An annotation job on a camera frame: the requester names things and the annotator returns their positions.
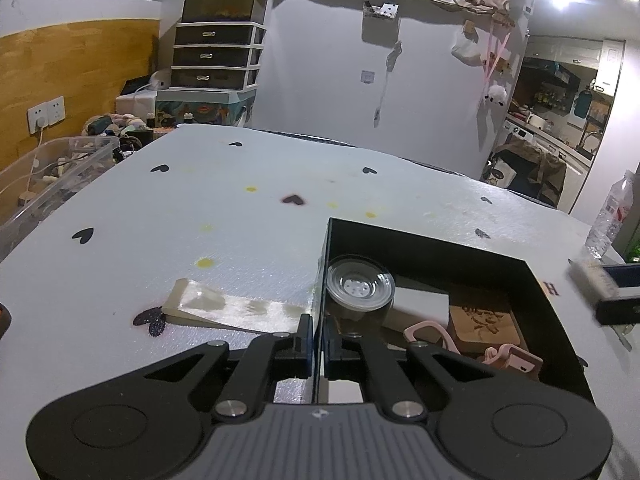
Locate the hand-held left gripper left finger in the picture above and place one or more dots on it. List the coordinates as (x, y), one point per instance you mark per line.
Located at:
(305, 350)

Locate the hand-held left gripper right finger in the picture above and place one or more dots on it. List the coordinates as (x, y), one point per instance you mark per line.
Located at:
(334, 352)

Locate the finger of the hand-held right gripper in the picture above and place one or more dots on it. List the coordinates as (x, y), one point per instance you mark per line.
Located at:
(625, 276)
(620, 312)

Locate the grey white rectangular block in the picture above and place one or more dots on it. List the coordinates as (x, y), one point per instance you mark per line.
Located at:
(590, 277)

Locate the white power adapter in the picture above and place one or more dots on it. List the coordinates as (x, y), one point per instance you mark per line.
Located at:
(422, 307)

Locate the pink plastic holder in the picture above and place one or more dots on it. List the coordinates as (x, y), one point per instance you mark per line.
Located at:
(510, 357)

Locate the black box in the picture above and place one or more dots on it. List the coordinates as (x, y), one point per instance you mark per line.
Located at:
(425, 255)

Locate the carved wooden plaque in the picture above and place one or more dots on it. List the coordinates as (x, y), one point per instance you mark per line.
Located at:
(482, 322)

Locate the clear plastic water bottle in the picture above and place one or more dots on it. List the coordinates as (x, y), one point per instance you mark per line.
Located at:
(610, 210)

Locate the clear plastic cup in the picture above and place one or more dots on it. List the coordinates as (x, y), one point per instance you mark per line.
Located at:
(360, 285)

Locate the brown bag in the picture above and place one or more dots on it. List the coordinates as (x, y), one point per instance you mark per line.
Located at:
(532, 170)

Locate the white washing machine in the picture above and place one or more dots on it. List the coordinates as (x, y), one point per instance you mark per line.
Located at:
(519, 131)

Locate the white plush toy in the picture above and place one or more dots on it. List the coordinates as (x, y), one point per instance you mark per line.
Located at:
(496, 96)

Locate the white kitchen cabinets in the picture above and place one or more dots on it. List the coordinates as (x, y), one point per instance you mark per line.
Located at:
(575, 52)

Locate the pink hanging sticks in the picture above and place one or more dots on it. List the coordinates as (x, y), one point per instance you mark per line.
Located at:
(495, 55)

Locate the colourful printed cabinet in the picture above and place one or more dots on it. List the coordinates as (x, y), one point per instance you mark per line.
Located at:
(205, 107)

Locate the white hanging bag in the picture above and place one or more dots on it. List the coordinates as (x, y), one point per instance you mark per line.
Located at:
(466, 47)

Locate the white round lamp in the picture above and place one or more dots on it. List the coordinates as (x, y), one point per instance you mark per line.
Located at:
(160, 81)

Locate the white drawer unit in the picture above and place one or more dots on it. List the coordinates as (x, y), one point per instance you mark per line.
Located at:
(215, 55)

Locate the clear plastic storage bin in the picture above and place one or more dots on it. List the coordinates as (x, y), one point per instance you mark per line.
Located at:
(45, 180)

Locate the black tablet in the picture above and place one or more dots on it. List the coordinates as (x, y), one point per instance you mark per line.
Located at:
(136, 86)

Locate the glass fish tank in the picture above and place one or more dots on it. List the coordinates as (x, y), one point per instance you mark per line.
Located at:
(225, 0)

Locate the small grey wall socket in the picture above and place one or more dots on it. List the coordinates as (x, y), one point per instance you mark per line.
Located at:
(368, 77)

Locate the white wall socket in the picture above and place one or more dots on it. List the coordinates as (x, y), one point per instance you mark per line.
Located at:
(46, 112)

